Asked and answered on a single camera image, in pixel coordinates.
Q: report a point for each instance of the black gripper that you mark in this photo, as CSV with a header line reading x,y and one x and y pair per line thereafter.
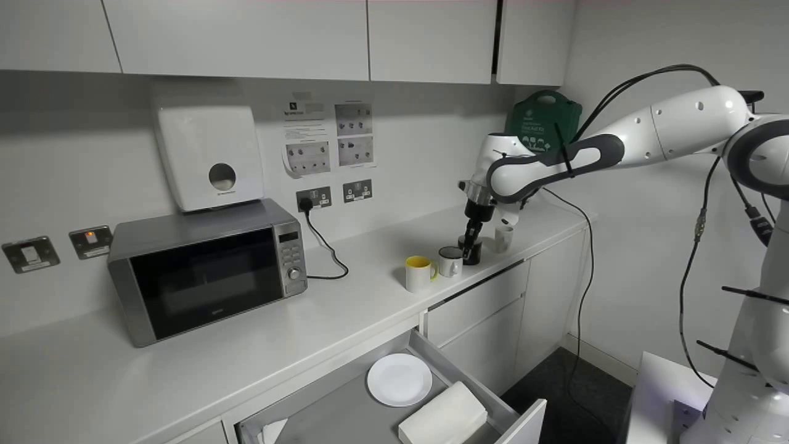
x,y
479,219

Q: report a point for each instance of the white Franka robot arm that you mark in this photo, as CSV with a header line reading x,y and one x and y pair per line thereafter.
x,y
681,123

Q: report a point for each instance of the grey open drawer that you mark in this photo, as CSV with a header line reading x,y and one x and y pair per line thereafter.
x,y
328,409

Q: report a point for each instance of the black printed mug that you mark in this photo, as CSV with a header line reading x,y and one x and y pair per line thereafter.
x,y
483,258

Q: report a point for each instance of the white mug blue rim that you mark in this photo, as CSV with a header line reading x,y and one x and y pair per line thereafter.
x,y
451,261

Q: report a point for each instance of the plain white mug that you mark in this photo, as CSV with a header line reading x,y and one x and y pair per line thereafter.
x,y
505,237

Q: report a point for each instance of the white base cabinet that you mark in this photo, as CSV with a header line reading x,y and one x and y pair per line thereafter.
x,y
484,329

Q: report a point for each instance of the green first aid bag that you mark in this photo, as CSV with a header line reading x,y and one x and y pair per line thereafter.
x,y
539,123

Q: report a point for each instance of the white round plate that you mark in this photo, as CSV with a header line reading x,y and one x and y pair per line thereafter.
x,y
399,381

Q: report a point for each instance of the white paper napkin stack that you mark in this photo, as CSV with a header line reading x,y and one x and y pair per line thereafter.
x,y
444,414

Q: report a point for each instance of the paper notice with socket photo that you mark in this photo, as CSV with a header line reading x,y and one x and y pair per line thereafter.
x,y
308,139

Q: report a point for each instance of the silver microwave oven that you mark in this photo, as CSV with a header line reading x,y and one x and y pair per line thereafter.
x,y
206,279

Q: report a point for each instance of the thin black rod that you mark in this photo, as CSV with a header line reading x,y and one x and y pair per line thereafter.
x,y
728,354
756,295

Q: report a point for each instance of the white paper towel dispenser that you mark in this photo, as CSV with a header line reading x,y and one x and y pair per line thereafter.
x,y
206,150

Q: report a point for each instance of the steel double wall socket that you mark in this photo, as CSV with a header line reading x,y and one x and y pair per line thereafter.
x,y
359,191

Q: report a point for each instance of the wall socket with plug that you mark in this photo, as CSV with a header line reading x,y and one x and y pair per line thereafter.
x,y
316,198

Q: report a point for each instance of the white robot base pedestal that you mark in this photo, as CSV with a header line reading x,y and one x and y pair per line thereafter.
x,y
658,402

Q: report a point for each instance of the white wall cabinet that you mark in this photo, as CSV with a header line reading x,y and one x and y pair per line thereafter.
x,y
247,38

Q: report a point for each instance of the steel switch plate red light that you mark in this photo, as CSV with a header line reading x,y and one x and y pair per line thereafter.
x,y
89,242

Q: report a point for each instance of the steel wall switch plate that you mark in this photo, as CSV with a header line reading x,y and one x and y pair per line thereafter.
x,y
31,254

